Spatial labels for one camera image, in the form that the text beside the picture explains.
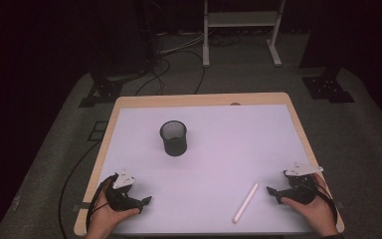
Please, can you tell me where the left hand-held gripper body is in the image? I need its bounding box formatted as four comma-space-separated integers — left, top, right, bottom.
104, 170, 143, 213

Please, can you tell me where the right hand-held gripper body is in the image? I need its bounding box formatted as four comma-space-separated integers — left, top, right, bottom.
280, 161, 324, 205

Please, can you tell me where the person's left hand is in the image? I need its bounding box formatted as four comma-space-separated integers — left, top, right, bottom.
86, 188, 141, 239

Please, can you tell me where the person's right hand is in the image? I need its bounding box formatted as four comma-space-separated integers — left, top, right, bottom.
281, 173, 339, 238

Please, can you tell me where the white pen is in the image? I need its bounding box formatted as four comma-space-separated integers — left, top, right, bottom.
232, 182, 260, 225

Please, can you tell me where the black mesh pen holder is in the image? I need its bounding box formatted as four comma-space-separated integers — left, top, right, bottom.
159, 119, 188, 157

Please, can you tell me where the white table mat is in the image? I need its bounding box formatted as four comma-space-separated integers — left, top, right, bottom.
96, 104, 313, 235

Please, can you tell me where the black stand base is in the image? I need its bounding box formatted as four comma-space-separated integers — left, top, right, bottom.
78, 64, 147, 109
300, 64, 356, 105

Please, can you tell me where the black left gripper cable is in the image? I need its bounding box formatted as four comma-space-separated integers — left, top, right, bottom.
85, 172, 119, 231

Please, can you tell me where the black floor cable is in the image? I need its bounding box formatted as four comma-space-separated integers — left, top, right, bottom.
134, 49, 207, 97
58, 140, 102, 239

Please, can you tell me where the white floor cable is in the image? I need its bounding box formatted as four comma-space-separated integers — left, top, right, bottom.
158, 31, 207, 56

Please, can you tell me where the white metal desk frame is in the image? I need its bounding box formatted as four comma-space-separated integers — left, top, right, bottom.
202, 0, 287, 69

